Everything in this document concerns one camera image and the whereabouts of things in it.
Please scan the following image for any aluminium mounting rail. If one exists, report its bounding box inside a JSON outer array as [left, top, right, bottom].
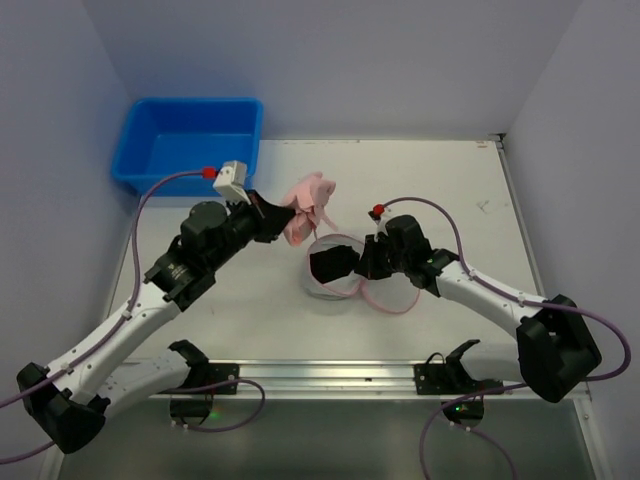
[[63, 355, 592, 402]]

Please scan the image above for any black garment inside bag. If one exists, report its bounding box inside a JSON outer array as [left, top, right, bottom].
[[309, 245, 360, 284]]

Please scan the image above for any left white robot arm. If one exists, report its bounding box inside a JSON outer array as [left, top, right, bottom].
[[17, 190, 296, 454]]

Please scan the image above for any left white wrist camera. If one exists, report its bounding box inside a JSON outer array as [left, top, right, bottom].
[[213, 160, 250, 204]]

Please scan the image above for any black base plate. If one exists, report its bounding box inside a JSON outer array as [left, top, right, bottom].
[[413, 362, 503, 395], [180, 362, 240, 395]]

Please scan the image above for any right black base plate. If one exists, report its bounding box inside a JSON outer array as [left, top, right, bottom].
[[413, 362, 503, 395]]

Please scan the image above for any white mesh laundry bag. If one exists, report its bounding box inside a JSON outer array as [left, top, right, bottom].
[[300, 234, 420, 315]]

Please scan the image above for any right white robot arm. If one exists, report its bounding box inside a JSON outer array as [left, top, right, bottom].
[[355, 213, 602, 403]]

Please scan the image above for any blue plastic bin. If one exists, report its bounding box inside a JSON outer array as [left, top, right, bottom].
[[111, 97, 263, 196]]

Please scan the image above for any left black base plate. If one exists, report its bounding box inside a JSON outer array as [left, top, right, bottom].
[[180, 362, 240, 395]]

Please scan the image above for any pink bra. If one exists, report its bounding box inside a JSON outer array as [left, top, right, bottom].
[[281, 172, 338, 246]]

